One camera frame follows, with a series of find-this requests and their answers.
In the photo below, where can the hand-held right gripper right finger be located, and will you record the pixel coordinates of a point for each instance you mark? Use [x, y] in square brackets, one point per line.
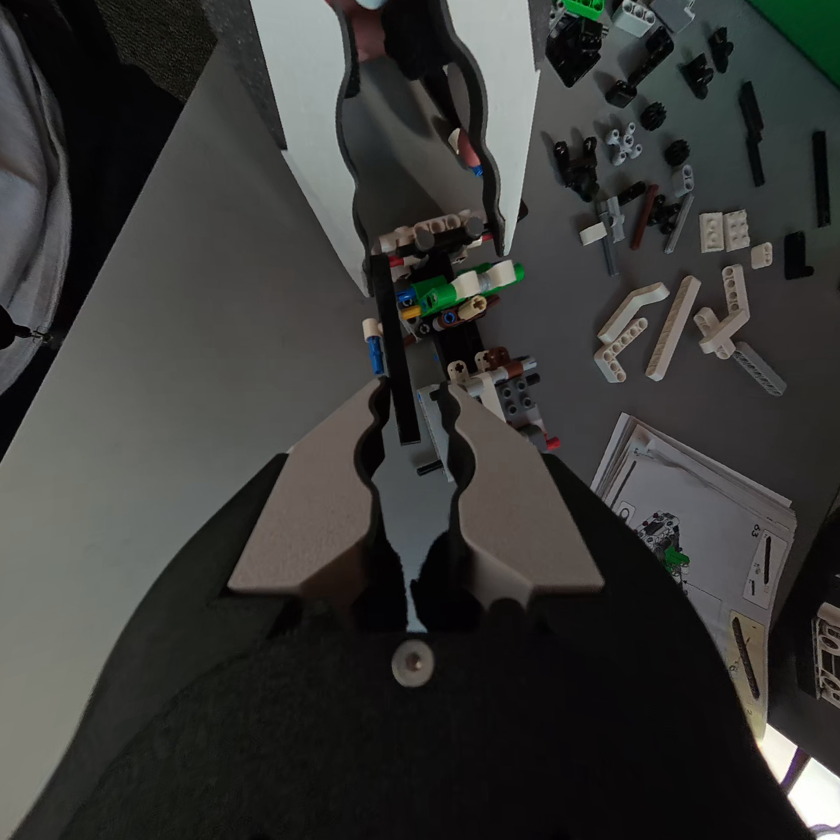
[531, 525]

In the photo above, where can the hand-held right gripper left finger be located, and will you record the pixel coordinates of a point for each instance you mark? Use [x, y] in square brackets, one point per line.
[302, 525]

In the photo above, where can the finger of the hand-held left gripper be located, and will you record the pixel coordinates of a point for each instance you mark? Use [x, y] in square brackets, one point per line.
[512, 98]
[302, 79]

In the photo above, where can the partly built lego vehicle chassis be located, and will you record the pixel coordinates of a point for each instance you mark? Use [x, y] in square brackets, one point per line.
[394, 354]

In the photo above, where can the black lego panel piece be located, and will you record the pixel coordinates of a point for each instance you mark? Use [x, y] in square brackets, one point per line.
[574, 52]

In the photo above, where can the black forked lego piece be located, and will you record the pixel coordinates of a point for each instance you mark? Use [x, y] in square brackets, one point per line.
[577, 170]

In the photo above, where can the black stubby lego connector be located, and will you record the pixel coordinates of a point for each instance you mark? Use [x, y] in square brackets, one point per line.
[621, 94]

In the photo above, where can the black short lego beam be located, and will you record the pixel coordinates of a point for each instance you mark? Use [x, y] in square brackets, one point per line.
[522, 211]

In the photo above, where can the green lego piece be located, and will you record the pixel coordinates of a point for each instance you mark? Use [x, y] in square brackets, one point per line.
[587, 6]

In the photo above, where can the light grey cross lego connector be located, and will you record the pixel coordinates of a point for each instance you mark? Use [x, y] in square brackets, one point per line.
[622, 143]

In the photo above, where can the black lego bevel gear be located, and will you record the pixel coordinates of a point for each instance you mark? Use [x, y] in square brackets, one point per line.
[654, 117]
[676, 153]

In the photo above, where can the light grey lego beam block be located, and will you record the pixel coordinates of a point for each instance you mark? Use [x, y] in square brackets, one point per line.
[633, 18]

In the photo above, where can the black holed lego beam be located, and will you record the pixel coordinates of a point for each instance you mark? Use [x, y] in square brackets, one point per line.
[653, 56]

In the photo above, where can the black lego pin connector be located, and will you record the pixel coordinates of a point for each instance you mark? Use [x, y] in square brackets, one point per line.
[631, 193]

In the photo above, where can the white small curved lego piece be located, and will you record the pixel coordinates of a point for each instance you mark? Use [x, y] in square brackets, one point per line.
[594, 234]

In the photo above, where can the grey lego connector block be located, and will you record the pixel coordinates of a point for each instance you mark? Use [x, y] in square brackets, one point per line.
[620, 220]

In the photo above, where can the reddish brown lego axle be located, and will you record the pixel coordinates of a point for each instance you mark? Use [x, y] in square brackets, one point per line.
[644, 220]

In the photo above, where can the grey lego panel piece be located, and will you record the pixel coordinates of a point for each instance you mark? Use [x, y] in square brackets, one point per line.
[673, 13]

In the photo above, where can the white L-shaped lego beam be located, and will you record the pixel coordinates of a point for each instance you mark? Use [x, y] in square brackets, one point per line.
[607, 358]

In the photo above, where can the light grey two-hole lego beam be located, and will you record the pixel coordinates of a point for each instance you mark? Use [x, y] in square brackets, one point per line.
[682, 180]

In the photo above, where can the black knobbly lego connector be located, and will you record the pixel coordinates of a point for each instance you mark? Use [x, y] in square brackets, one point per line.
[664, 211]

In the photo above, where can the white bent lego beam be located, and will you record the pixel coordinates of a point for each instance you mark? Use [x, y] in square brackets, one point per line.
[630, 308]

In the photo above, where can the white lego plate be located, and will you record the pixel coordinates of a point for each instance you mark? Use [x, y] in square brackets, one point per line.
[711, 233]
[736, 229]

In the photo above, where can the black long thin lego beam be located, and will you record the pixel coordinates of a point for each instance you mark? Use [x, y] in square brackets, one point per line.
[751, 131]

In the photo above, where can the white long straight lego beam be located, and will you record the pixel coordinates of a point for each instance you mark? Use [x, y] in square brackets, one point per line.
[673, 328]

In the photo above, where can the white short lego beam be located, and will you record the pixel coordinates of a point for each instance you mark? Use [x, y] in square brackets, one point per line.
[707, 321]

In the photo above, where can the grey holed lego beam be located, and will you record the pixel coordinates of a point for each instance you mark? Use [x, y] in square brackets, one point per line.
[758, 369]

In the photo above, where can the white small lego brick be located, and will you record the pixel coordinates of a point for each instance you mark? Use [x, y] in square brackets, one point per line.
[762, 256]

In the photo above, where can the white angled lego beam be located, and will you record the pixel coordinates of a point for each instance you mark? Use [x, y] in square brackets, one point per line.
[736, 295]

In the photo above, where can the printed lego set box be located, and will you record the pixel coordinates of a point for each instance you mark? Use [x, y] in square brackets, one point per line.
[820, 643]

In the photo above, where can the black long lego axle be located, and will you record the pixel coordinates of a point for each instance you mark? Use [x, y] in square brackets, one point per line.
[820, 177]

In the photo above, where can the black L-shaped lego piece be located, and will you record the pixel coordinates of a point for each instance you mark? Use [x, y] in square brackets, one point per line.
[795, 259]

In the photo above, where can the person's left hand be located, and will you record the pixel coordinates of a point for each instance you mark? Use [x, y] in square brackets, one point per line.
[375, 36]

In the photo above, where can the paper instruction booklet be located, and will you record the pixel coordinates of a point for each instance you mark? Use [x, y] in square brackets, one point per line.
[709, 499]

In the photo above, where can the green box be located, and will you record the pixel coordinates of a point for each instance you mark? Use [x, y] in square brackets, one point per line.
[800, 19]

